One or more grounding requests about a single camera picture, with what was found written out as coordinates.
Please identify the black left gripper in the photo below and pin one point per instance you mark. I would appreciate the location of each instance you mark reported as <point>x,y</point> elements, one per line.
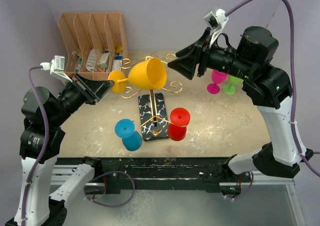
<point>97,87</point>

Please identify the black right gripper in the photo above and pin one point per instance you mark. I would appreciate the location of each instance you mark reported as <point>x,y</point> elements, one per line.
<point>187,65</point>

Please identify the pink plastic wine glass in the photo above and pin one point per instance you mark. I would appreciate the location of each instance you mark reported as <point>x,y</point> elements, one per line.
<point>217,78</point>

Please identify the orange plastic wine glass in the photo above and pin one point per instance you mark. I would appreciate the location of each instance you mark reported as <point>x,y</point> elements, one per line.
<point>149,74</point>

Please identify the green plastic wine glass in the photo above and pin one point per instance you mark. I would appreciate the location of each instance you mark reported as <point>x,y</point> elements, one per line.
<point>230,87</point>

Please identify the red plastic wine glass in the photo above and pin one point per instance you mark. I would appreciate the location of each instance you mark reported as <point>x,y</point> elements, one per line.
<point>179,119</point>

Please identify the blue plastic wine glass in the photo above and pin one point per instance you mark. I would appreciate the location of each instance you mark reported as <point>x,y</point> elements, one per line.
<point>126,131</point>

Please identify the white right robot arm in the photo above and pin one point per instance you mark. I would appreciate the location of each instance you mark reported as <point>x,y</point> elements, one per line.
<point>270,90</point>

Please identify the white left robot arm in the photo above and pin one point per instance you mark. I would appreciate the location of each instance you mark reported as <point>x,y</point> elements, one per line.
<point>40,145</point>

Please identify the white printed label packet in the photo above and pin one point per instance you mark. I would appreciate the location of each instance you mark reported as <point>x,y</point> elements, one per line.
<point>91,60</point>

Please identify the white red medicine box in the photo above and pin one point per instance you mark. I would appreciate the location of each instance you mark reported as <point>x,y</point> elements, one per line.
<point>103,62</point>

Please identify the white blue labelled box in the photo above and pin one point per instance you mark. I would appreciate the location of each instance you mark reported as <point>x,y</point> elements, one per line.
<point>117,63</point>

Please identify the peach plastic desk organizer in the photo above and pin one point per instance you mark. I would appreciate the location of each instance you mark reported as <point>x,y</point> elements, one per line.
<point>82,32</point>

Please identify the yellow round object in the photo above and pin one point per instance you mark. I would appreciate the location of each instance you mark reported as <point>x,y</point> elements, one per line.
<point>119,49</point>

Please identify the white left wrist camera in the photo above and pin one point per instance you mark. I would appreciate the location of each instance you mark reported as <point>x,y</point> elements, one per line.
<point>56,68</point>

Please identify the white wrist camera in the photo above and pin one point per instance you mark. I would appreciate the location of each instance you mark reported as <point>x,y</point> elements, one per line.
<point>216,19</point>
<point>56,68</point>

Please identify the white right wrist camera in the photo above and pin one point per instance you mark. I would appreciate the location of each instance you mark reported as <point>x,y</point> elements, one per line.
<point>216,19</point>

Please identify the gold wire glass rack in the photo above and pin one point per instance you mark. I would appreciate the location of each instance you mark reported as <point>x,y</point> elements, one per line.
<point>155,119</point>

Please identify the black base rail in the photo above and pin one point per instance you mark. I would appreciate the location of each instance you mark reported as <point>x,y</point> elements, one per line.
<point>180,173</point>

